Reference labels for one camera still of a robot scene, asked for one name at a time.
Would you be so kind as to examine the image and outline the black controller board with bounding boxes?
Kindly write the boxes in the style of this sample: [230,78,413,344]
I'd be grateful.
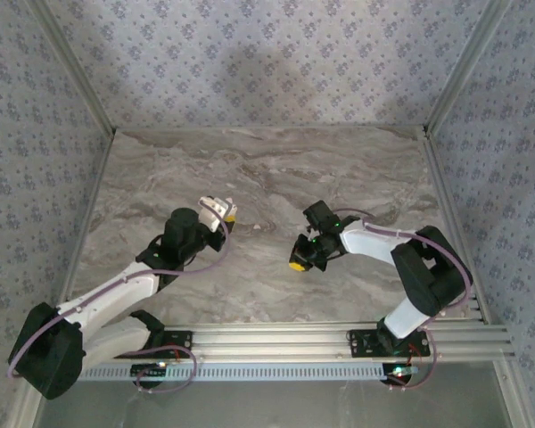
[380,363,419,387]
[130,361,169,387]

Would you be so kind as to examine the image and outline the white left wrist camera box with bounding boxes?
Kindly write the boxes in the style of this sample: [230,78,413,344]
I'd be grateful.
[198,195,234,234]

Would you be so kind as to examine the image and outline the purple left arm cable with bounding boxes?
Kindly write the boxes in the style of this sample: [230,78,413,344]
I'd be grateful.
[6,218,231,394]

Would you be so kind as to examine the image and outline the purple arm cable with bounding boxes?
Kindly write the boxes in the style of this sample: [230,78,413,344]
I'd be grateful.
[6,218,231,394]
[332,207,474,394]

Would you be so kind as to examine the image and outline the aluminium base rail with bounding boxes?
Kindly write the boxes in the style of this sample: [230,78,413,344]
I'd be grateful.
[29,324,517,361]

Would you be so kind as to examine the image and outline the aluminium side rail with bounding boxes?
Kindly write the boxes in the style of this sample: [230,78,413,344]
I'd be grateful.
[421,128,492,325]
[60,128,118,307]

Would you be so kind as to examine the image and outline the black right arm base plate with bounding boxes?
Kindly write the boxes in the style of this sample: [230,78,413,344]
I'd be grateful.
[347,327,432,359]

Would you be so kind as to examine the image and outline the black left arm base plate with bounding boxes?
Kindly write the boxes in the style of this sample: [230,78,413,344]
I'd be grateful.
[115,329,194,360]

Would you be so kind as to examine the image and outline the grey slotted cable duct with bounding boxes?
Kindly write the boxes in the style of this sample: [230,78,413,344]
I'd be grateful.
[75,361,414,383]

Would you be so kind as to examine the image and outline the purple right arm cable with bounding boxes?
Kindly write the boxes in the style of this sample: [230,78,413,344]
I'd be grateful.
[332,207,474,394]

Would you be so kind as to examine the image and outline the aluminium corner post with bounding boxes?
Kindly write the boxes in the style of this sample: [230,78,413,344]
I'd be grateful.
[422,0,514,136]
[26,0,118,135]

